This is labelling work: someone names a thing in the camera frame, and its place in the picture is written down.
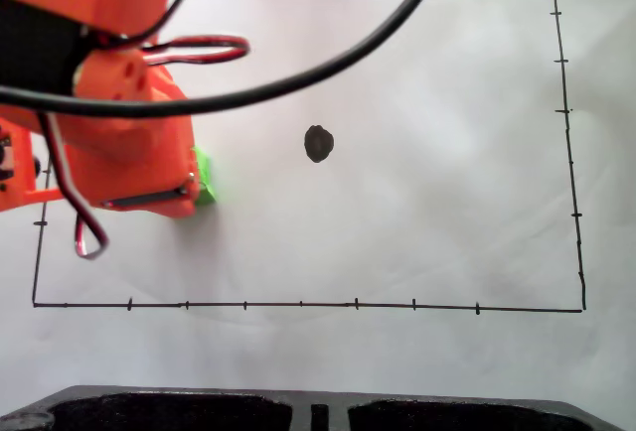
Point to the green textured cube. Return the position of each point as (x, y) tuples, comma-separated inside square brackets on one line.
[(206, 178)]

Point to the black dot mark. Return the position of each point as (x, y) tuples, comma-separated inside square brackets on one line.
[(318, 143)]

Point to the black plastic stand base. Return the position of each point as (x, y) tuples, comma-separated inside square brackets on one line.
[(318, 397)]

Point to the white paper sheet with rectangle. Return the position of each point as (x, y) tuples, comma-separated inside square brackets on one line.
[(397, 232)]

